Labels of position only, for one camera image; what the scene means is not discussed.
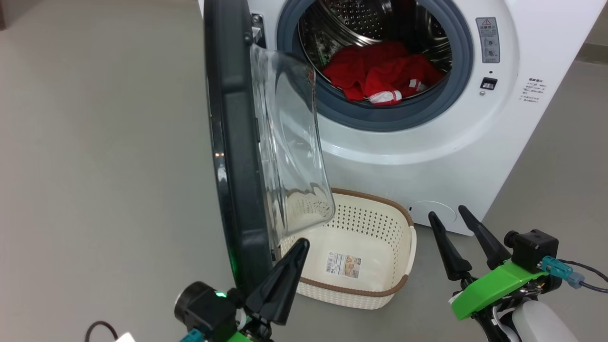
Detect black right camera cable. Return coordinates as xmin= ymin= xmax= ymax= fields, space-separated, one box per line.
xmin=558 ymin=259 xmax=608 ymax=293

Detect printed text label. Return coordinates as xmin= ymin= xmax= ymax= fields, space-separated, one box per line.
xmin=520 ymin=78 xmax=547 ymax=105

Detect white washing machine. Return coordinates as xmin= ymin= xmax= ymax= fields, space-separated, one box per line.
xmin=197 ymin=0 xmax=608 ymax=236

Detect grey warning label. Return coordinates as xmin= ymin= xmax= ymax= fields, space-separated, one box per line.
xmin=475 ymin=17 xmax=501 ymax=64

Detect black round glass washer door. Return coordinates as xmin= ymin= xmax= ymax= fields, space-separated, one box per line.
xmin=203 ymin=0 xmax=336 ymax=296

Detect cream basket with brown rim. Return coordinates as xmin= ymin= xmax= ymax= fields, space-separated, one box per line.
xmin=279 ymin=188 xmax=418 ymax=311

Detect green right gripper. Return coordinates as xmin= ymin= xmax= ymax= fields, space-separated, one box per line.
xmin=428 ymin=205 xmax=550 ymax=342

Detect grey rubber door gasket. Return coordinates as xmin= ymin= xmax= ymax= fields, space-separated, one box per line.
xmin=276 ymin=0 xmax=475 ymax=133

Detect red garment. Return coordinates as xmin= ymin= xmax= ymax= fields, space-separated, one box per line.
xmin=322 ymin=40 xmax=445 ymax=106

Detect black left camera cable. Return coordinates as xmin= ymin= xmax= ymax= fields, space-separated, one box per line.
xmin=84 ymin=321 xmax=120 ymax=342

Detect perforated steel washer drum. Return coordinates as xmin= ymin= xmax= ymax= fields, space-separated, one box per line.
xmin=298 ymin=0 xmax=452 ymax=68

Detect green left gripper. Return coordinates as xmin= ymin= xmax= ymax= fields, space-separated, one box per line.
xmin=223 ymin=238 xmax=310 ymax=342

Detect teal right camera connector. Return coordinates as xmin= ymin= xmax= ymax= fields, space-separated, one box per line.
xmin=541 ymin=256 xmax=586 ymax=289

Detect paper product label sticker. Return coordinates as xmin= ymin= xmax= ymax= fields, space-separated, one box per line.
xmin=325 ymin=252 xmax=362 ymax=279

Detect black camera cable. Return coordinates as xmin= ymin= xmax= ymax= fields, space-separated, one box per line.
xmin=84 ymin=321 xmax=120 ymax=342
xmin=558 ymin=259 xmax=608 ymax=293

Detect round white filter cover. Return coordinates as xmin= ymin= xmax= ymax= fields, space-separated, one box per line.
xmin=409 ymin=200 xmax=458 ymax=226

